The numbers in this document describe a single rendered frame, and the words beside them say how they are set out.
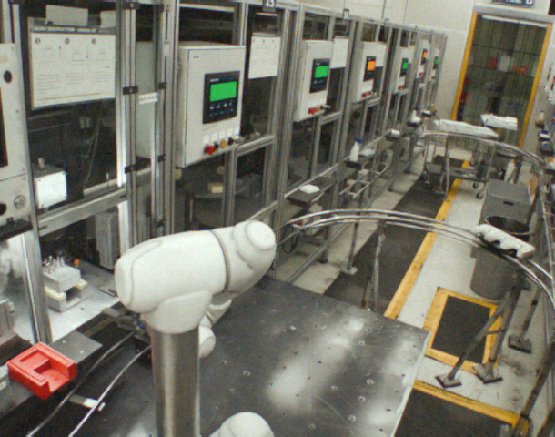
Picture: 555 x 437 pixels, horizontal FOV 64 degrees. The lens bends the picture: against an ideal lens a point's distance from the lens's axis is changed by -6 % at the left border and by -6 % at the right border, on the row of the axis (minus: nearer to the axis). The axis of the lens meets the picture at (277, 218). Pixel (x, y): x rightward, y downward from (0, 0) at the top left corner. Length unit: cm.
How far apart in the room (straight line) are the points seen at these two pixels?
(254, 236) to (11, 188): 72
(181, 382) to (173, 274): 27
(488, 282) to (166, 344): 340
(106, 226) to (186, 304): 107
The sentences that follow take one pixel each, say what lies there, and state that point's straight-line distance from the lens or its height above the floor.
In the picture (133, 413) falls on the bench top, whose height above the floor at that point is 68.
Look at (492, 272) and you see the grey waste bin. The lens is 406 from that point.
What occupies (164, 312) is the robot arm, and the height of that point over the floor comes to 140.
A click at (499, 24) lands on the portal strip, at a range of 926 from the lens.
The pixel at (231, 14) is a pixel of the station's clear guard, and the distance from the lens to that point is 209.
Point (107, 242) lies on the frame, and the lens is 196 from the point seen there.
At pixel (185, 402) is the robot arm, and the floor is 115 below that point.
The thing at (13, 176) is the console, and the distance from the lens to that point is 136.
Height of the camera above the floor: 192
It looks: 23 degrees down
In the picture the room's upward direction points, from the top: 6 degrees clockwise
